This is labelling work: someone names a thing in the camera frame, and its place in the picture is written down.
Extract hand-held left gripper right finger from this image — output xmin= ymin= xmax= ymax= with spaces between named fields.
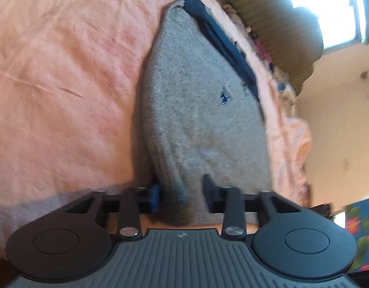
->
xmin=202 ymin=174 xmax=296 ymax=241

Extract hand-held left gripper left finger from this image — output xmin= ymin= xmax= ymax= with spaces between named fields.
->
xmin=64 ymin=183 xmax=161 ymax=241

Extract grey sweater navy sleeves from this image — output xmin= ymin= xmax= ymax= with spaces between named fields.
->
xmin=138 ymin=0 xmax=274 ymax=226

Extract pile of patterned clothes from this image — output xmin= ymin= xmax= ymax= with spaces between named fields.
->
xmin=222 ymin=3 xmax=297 ymax=117

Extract pink bed sheet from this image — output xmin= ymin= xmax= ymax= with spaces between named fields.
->
xmin=0 ymin=0 xmax=313 ymax=257

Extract magenta cloth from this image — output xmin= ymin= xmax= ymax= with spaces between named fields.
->
xmin=255 ymin=37 xmax=273 ymax=65

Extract blue floral cloth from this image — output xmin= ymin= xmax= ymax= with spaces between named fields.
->
xmin=343 ymin=196 xmax=369 ymax=274

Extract striped olive pillow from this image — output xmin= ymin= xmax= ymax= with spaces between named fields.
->
xmin=207 ymin=0 xmax=325 ymax=97

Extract window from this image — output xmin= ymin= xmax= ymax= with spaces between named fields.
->
xmin=276 ymin=0 xmax=369 ymax=49

